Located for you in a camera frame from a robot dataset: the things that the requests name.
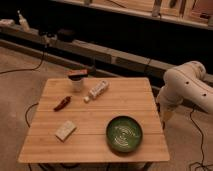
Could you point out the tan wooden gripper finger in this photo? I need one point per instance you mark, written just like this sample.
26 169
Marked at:
167 115

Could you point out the green ceramic bowl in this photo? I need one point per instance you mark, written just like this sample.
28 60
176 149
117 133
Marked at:
124 134

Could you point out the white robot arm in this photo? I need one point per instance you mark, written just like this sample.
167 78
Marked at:
184 82

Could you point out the white tube bottle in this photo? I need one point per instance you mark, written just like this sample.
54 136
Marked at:
94 92

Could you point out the wooden slat table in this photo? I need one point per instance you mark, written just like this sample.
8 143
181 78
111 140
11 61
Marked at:
87 144

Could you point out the orange black brush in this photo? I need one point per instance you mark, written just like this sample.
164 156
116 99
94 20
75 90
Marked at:
77 73

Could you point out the beige sponge block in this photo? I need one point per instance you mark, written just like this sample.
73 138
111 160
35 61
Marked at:
65 130

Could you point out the black box on ledge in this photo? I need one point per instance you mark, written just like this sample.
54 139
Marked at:
66 35

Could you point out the white spray bottle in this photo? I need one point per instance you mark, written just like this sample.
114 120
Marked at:
23 22

